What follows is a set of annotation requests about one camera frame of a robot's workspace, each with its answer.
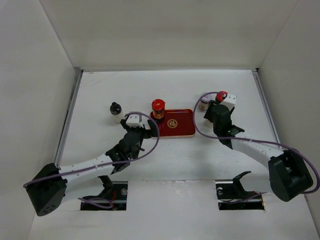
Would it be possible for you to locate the red lid dark sauce jar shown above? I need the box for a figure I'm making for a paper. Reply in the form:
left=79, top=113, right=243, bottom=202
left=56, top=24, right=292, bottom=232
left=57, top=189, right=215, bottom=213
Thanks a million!
left=215, top=91, right=228, bottom=103

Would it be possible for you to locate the clear cap grinder bottle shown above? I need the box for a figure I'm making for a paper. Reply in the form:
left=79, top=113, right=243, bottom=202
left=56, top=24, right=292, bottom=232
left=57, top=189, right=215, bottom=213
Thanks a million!
left=204, top=119, right=213, bottom=129

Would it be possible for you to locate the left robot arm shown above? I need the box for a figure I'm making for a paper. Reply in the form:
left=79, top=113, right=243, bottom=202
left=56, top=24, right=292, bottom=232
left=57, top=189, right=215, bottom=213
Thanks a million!
left=23, top=115, right=160, bottom=217

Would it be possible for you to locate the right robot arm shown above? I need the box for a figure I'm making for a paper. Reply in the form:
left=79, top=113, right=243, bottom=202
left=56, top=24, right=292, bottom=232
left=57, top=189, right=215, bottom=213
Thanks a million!
left=204, top=100, right=320, bottom=202

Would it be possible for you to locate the grey lid spice jar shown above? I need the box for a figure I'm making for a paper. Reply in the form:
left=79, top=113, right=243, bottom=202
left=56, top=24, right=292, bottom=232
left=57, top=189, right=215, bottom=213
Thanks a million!
left=198, top=92, right=213, bottom=112

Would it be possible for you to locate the red lacquer tray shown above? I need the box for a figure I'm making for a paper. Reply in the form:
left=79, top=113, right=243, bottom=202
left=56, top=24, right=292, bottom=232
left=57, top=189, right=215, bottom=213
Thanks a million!
left=150, top=108, right=196, bottom=138

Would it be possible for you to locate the black cap white bottle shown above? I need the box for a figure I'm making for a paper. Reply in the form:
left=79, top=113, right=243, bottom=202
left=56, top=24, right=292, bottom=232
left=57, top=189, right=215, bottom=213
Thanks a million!
left=109, top=102, right=125, bottom=124

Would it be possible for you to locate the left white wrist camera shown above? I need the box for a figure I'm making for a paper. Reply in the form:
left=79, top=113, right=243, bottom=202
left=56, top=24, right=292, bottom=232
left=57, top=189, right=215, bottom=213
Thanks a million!
left=126, top=113, right=144, bottom=128

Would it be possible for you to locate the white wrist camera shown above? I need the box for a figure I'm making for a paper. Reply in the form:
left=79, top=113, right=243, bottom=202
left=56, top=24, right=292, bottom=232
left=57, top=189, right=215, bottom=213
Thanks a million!
left=220, top=93, right=237, bottom=110
left=126, top=113, right=144, bottom=128

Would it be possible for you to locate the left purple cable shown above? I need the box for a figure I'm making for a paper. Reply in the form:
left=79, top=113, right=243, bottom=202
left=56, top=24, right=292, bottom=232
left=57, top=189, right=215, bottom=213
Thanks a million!
left=22, top=111, right=160, bottom=188

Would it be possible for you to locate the purple cable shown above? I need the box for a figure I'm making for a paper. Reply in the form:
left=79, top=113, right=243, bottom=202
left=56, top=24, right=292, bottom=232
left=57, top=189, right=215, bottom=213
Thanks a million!
left=193, top=91, right=320, bottom=195
left=22, top=111, right=160, bottom=188

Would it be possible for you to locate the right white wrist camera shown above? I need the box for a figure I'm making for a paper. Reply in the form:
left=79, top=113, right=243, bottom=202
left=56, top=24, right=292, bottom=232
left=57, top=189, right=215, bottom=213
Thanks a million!
left=220, top=93, right=237, bottom=110

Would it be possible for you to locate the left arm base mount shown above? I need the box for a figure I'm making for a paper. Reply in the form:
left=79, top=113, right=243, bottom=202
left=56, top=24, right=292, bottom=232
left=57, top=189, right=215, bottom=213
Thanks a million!
left=80, top=175, right=129, bottom=211

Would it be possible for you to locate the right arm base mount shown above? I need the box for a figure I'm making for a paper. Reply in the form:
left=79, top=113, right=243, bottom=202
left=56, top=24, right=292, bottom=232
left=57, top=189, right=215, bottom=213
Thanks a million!
left=215, top=171, right=265, bottom=211

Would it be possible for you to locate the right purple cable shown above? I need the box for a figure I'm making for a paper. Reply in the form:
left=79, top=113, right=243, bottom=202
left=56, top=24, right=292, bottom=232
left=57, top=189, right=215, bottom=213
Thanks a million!
left=193, top=91, right=320, bottom=195

